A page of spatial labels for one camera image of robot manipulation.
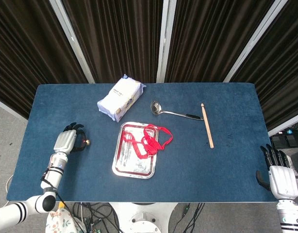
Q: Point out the white tissue pack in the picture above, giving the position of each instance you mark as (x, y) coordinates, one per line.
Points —
(121, 97)

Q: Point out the dark pleated curtain panel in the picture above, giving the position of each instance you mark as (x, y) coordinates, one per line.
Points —
(212, 38)
(25, 53)
(282, 68)
(117, 38)

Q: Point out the silver partition post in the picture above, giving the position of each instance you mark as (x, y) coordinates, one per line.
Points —
(71, 41)
(253, 40)
(165, 41)

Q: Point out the silver partition bottom rail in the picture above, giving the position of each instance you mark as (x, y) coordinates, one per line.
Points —
(285, 126)
(8, 108)

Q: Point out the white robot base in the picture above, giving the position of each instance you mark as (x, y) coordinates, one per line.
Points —
(141, 217)

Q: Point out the red ribbon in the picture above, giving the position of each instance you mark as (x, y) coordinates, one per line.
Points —
(152, 144)

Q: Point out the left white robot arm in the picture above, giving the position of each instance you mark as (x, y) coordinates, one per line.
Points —
(53, 177)

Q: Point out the wooden drumstick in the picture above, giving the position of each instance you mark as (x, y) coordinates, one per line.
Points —
(207, 126)

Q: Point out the rectangular stainless steel tray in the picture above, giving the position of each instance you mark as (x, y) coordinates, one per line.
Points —
(135, 165)

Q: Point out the blue felt table mat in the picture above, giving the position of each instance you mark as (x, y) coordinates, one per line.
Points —
(187, 157)

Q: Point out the left black-fingered white robot hand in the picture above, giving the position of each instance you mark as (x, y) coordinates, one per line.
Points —
(65, 142)

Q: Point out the right black-fingered white robot hand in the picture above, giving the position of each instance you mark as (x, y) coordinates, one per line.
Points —
(283, 182)

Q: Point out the black floor device green lights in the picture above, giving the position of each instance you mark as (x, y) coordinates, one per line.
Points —
(288, 138)

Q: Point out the floral patterned cloth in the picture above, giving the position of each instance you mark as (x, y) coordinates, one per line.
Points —
(61, 222)

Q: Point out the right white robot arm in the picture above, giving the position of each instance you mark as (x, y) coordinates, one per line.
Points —
(289, 216)

